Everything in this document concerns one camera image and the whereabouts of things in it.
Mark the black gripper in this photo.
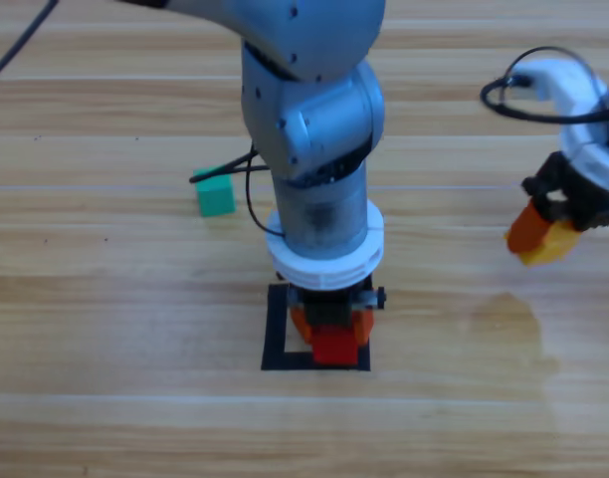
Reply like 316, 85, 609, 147
274, 268, 388, 348
503, 151, 609, 258

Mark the red wooden cube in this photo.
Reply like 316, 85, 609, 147
311, 324, 360, 365

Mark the yellow wooden cube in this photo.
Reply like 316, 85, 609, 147
515, 218, 583, 269

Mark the green wooden cube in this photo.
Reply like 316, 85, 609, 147
193, 166, 236, 218

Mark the black tape square outline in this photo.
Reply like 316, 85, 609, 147
260, 283, 372, 372

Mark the white wrist mount ring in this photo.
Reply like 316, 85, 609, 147
264, 201, 387, 291

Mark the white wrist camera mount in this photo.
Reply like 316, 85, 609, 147
520, 59, 609, 198

